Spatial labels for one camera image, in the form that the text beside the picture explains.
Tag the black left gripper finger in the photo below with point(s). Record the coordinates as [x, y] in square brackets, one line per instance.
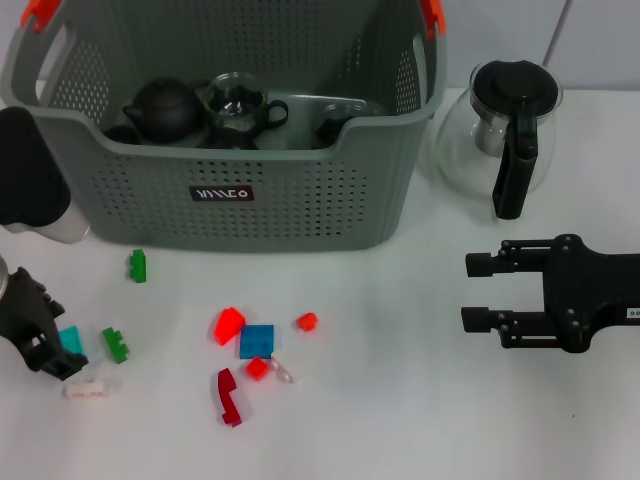
[65, 367]
[56, 306]

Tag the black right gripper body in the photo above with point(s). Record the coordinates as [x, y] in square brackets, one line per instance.
[575, 290]

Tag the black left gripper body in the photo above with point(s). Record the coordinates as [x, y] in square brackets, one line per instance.
[25, 315]

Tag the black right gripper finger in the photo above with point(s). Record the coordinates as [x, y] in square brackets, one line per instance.
[480, 265]
[475, 320]

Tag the teal square toy brick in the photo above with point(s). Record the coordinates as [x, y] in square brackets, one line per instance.
[70, 340]

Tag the pale pink toy brick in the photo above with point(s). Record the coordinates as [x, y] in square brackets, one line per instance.
[85, 391]

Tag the green notched toy brick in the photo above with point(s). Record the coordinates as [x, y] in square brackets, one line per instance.
[116, 345]

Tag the small green toy brick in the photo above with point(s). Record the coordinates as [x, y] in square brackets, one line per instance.
[137, 265]

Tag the dark red toy brick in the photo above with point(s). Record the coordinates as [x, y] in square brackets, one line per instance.
[227, 395]

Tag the large red sloped brick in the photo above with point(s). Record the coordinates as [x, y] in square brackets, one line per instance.
[229, 325]

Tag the glass teacup with black base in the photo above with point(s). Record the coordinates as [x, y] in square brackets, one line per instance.
[230, 107]
[345, 111]
[327, 132]
[230, 141]

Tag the white and silver left arm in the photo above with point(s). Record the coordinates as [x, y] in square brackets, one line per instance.
[30, 165]

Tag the grey-green perforated storage bin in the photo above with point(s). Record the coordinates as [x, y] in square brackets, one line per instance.
[300, 200]

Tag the small red toy brick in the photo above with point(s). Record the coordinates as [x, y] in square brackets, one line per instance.
[307, 321]
[256, 369]

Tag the small dark clay cup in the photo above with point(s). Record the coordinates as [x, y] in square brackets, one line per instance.
[122, 135]

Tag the blue square toy brick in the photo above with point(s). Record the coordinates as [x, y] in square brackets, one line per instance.
[257, 342]

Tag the white toy brick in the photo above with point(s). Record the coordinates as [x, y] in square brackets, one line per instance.
[282, 371]

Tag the dark clay teapot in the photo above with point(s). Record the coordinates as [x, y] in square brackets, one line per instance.
[165, 110]

